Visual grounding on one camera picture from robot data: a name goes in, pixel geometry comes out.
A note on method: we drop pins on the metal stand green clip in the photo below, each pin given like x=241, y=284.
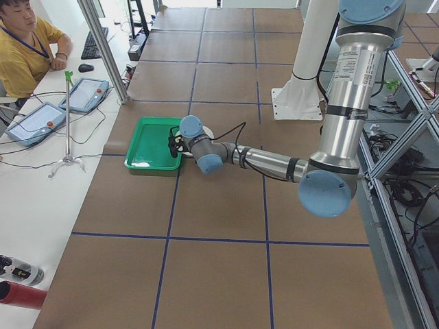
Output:
x=68, y=159

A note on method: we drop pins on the white round plate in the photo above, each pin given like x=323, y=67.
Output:
x=208, y=132

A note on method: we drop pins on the green plastic tray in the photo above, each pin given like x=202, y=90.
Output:
x=149, y=152

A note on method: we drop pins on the clear water bottle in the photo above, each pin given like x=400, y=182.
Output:
x=19, y=271

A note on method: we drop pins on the black computer mouse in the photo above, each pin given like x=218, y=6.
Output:
x=84, y=68

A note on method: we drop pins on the blue teach pendant far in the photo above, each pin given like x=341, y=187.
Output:
x=87, y=94

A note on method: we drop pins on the red cylinder bottle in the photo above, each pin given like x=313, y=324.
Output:
x=14, y=294

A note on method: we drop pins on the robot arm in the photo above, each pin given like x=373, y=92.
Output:
x=339, y=52

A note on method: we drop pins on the person in yellow shirt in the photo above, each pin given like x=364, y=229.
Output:
x=30, y=47

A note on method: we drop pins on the black keyboard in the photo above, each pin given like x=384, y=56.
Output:
x=90, y=49

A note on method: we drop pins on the blue teach pendant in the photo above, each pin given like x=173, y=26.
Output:
x=37, y=125
x=87, y=94

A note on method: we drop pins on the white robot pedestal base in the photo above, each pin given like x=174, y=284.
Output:
x=299, y=98

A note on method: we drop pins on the aluminium frame post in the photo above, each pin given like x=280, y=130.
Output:
x=91, y=17

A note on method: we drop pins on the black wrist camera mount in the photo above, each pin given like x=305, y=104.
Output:
x=175, y=141

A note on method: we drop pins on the blue teach pendant near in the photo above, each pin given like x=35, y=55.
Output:
x=37, y=125

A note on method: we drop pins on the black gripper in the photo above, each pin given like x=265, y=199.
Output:
x=185, y=149

